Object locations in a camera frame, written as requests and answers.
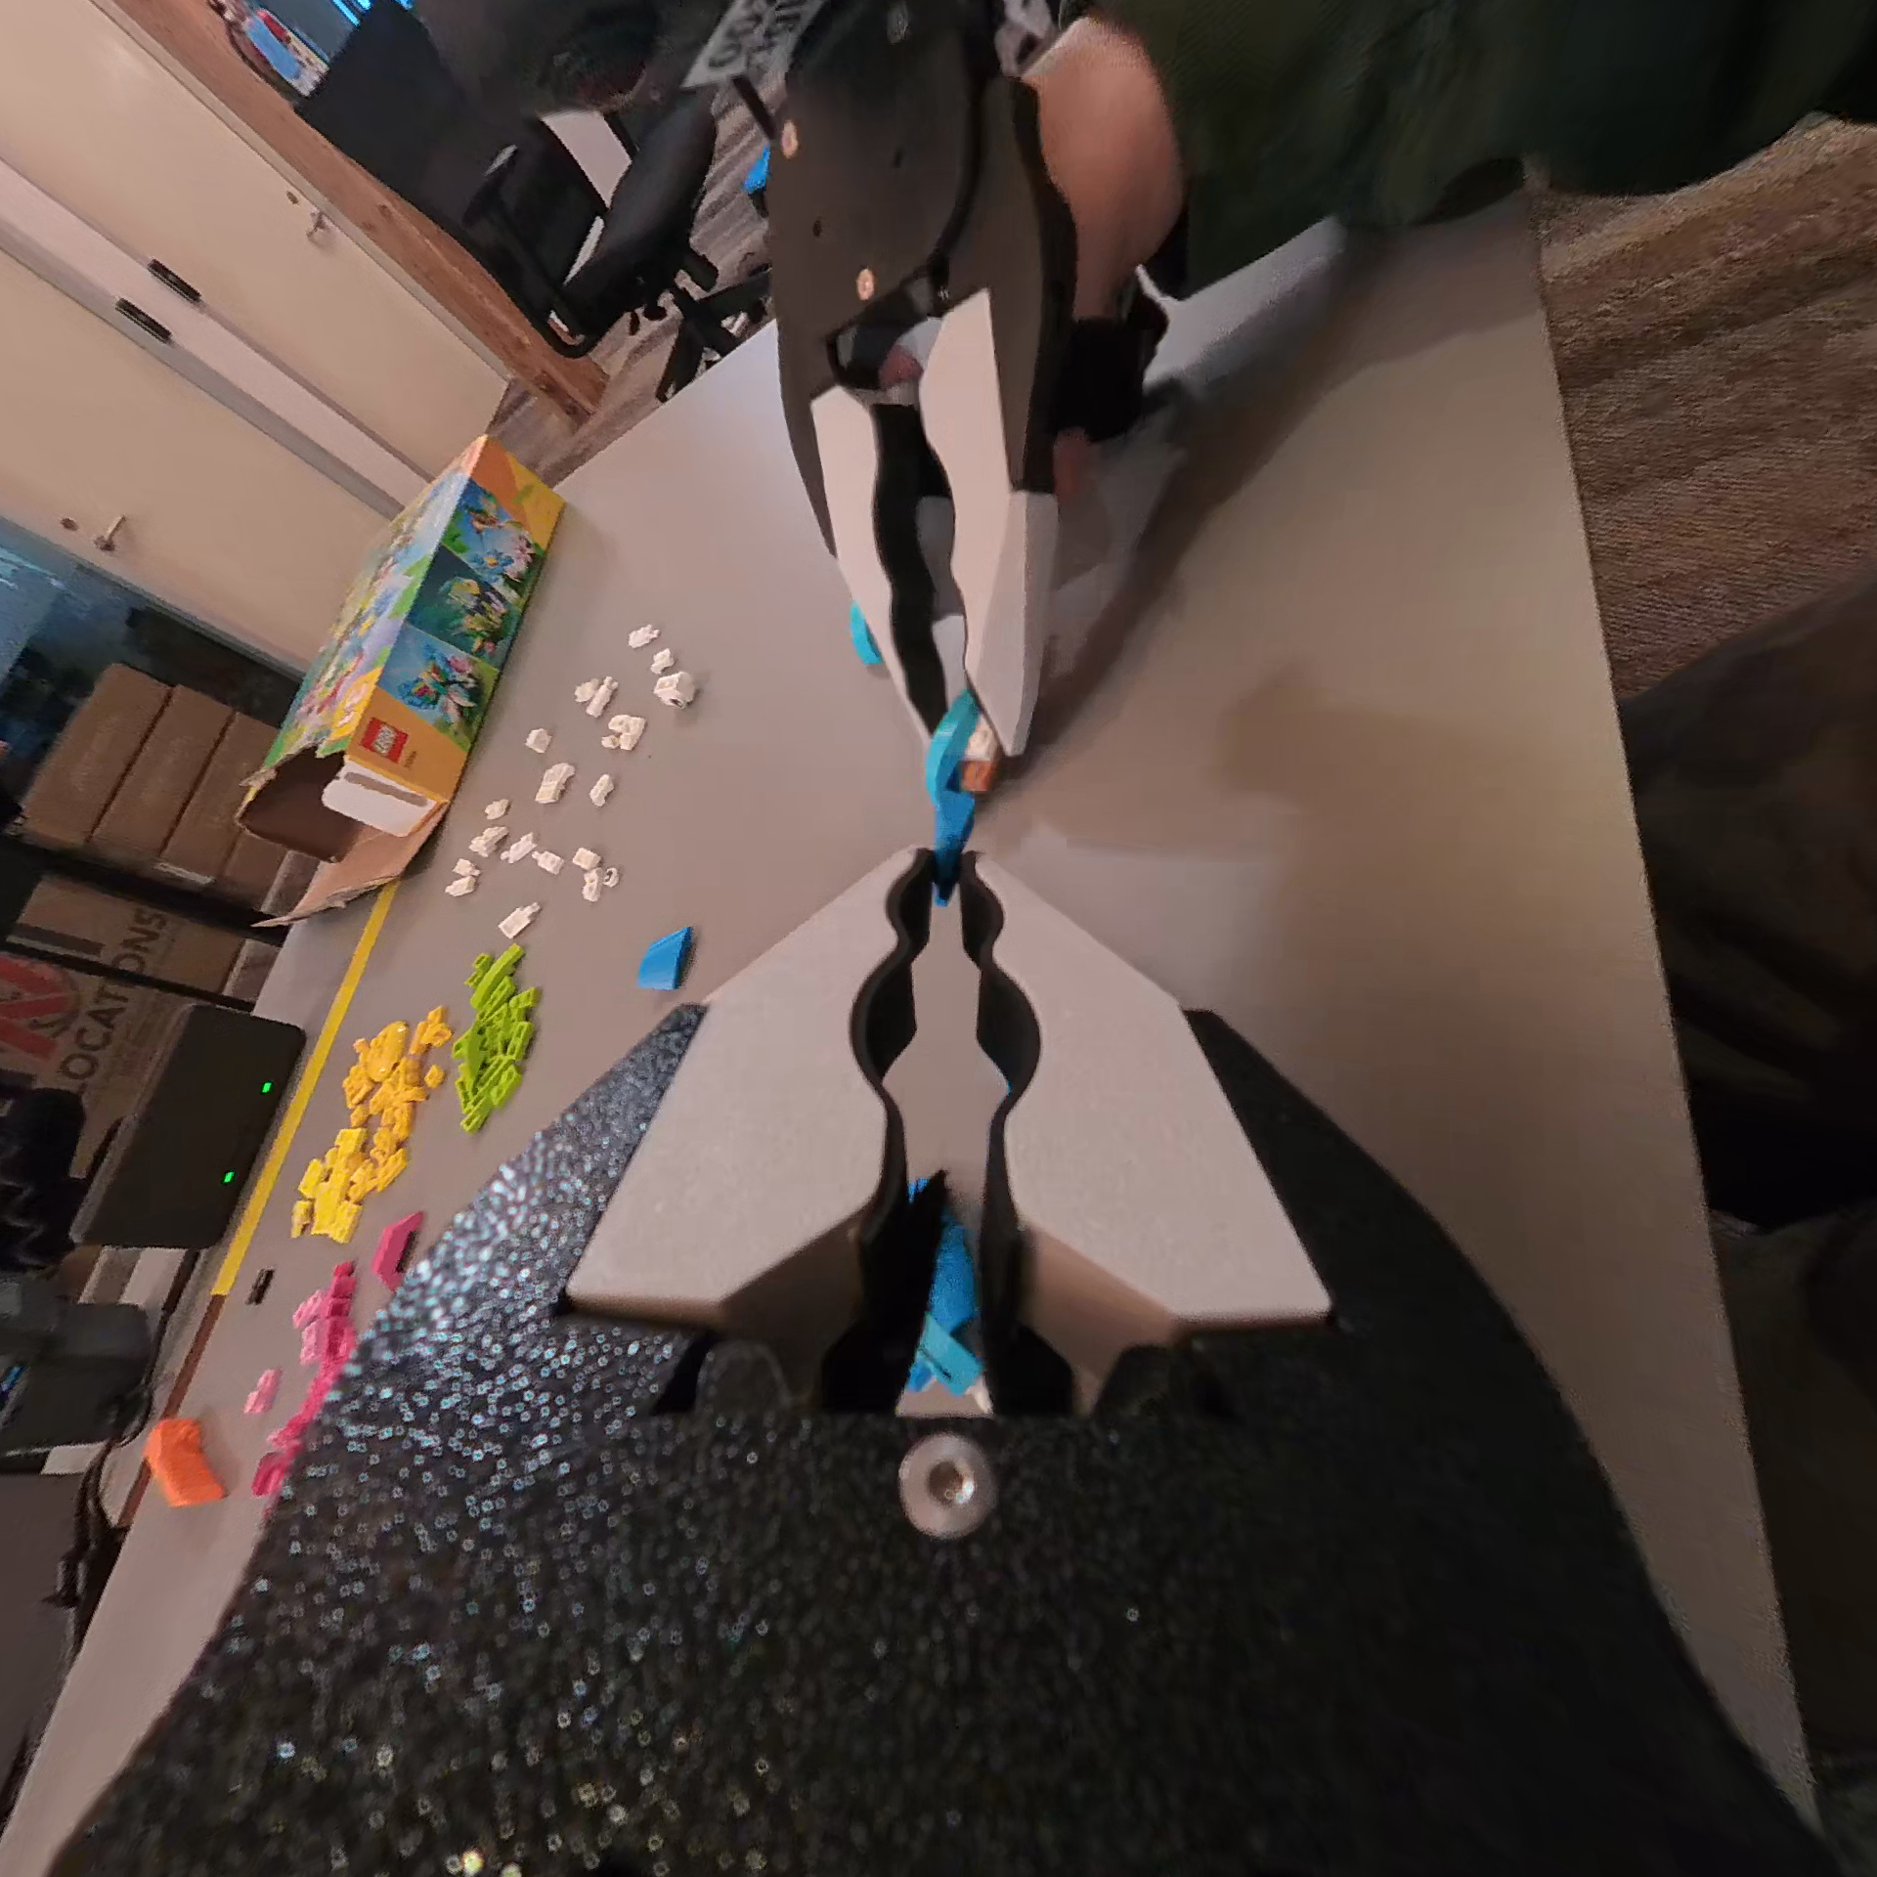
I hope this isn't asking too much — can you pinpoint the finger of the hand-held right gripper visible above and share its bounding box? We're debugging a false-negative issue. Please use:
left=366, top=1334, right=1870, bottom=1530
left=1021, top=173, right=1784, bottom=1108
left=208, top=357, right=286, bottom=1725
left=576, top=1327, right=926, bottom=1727
left=806, top=384, right=978, bottom=744
left=916, top=288, right=1066, bottom=761

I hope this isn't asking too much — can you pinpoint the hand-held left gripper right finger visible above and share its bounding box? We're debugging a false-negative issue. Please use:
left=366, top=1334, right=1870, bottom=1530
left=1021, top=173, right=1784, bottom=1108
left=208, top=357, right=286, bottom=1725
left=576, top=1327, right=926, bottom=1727
left=953, top=851, right=1338, bottom=1418

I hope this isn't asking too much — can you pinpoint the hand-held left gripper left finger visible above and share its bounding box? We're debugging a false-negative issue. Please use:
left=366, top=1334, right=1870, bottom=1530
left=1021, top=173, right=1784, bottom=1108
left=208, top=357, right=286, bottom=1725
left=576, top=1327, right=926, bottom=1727
left=562, top=851, right=949, bottom=1418

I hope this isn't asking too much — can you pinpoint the blue orange white lego assembly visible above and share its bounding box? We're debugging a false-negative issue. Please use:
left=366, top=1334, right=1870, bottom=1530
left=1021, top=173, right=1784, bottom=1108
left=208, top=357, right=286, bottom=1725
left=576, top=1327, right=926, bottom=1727
left=924, top=689, right=1008, bottom=910

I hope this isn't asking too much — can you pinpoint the person's right forearm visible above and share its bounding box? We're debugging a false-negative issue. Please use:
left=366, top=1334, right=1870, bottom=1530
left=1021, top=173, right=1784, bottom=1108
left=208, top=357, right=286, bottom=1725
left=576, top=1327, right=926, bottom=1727
left=1092, top=0, right=1877, bottom=296

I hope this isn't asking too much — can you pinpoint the blue lego subassembly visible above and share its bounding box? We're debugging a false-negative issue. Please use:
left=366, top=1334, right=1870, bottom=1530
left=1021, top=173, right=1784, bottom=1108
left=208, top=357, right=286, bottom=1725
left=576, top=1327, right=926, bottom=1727
left=906, top=1174, right=982, bottom=1397

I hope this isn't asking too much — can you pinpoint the pile of white lego pieces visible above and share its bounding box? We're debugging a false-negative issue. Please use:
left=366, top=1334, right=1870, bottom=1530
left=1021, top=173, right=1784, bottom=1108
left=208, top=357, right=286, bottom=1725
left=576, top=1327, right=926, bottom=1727
left=445, top=623, right=703, bottom=941

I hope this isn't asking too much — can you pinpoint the pile of lime lego pieces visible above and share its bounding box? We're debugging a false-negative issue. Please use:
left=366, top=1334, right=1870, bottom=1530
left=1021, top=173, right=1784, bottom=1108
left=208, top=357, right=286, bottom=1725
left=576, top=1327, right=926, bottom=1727
left=452, top=945, right=546, bottom=1135

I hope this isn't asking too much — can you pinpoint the pile of yellow lego pieces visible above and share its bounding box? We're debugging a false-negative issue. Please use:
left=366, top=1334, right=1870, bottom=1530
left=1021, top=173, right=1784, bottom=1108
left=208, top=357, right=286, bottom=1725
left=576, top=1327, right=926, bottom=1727
left=290, top=1010, right=454, bottom=1246

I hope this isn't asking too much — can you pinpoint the colourful lego box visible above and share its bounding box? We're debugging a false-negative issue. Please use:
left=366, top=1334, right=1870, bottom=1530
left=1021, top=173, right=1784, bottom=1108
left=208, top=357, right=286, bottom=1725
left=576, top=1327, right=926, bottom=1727
left=235, top=435, right=568, bottom=928

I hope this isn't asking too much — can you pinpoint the pile of pink lego pieces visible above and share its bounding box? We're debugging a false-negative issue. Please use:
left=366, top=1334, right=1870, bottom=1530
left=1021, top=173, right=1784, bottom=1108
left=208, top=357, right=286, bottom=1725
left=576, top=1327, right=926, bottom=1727
left=241, top=1262, right=370, bottom=1499

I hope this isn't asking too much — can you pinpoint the orange lego piece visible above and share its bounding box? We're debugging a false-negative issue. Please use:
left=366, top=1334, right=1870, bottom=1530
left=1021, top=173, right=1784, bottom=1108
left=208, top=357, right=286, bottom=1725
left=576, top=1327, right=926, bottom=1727
left=142, top=1416, right=230, bottom=1510

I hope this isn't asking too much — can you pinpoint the person's right hand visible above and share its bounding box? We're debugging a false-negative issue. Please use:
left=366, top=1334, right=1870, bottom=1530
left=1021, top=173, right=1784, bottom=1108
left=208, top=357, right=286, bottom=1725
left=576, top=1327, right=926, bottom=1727
left=1021, top=15, right=1193, bottom=325

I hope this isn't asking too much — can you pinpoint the black office chair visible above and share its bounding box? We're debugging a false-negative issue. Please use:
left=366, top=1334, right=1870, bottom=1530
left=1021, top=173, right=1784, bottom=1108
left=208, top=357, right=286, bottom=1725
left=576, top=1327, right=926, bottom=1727
left=462, top=89, right=773, bottom=406

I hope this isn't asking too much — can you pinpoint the yellow tape strip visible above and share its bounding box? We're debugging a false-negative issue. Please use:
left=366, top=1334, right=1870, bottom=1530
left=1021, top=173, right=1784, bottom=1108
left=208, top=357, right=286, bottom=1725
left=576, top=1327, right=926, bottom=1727
left=210, top=877, right=405, bottom=1303

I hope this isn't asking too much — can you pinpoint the wooden counter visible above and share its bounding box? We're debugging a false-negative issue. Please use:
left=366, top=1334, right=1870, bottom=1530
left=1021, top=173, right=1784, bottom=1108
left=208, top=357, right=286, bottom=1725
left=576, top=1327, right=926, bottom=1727
left=132, top=0, right=611, bottom=423

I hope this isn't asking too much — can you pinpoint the black device with green lights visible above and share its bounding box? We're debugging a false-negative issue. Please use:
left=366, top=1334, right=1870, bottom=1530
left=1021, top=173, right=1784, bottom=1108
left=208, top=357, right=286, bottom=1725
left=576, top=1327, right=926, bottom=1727
left=71, top=1002, right=308, bottom=1252

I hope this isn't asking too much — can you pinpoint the red printed cardboard box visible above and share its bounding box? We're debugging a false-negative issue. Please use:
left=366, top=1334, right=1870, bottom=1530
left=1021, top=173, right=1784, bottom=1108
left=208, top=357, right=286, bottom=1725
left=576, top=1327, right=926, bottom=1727
left=0, top=910, right=177, bottom=1096

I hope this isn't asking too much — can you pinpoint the dark grey device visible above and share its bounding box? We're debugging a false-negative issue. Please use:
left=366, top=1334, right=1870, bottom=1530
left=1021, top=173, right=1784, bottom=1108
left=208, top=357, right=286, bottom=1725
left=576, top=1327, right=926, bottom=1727
left=0, top=1268, right=157, bottom=1469

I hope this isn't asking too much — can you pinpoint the white cabinet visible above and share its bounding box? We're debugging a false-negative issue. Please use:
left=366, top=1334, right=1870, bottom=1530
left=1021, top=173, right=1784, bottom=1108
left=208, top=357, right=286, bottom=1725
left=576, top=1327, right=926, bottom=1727
left=0, top=0, right=517, bottom=664

